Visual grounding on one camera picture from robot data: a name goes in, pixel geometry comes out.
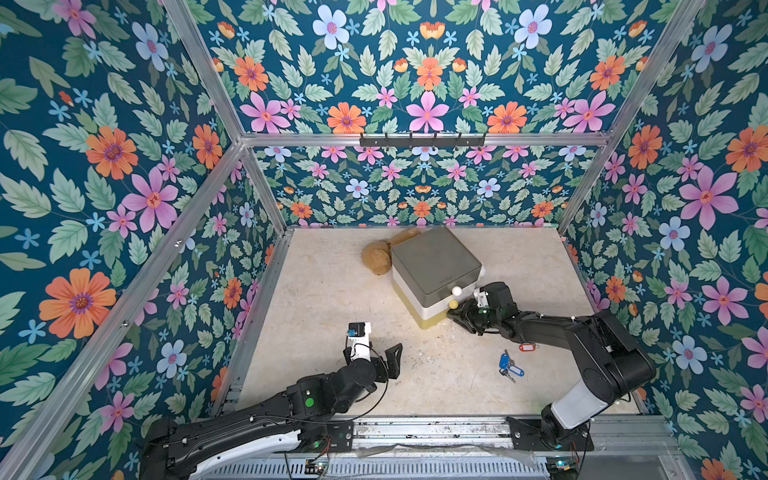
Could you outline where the white drawer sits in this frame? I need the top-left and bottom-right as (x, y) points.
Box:
(392, 270), (477, 323)

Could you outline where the yellow bottom drawer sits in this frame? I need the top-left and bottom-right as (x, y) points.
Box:
(393, 282), (459, 330)

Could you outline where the grey three-drawer cabinet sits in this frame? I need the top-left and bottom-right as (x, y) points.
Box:
(389, 225), (485, 330)

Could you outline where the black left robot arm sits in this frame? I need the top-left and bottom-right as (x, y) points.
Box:
(139, 343), (403, 479)

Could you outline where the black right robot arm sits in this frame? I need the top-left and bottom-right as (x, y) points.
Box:
(447, 282), (656, 447)

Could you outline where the brown plush teddy bear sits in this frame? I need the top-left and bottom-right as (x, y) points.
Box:
(361, 228), (421, 276)

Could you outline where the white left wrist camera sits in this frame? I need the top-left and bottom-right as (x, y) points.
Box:
(344, 322), (372, 363)

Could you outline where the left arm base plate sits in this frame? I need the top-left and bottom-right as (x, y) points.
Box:
(289, 420), (355, 455)

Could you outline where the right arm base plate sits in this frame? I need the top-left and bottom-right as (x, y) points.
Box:
(505, 407), (594, 452)

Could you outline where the black wall hook rack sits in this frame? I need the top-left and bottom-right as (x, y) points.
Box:
(358, 133), (486, 149)

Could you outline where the aluminium front rail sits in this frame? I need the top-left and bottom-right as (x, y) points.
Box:
(200, 415), (695, 479)

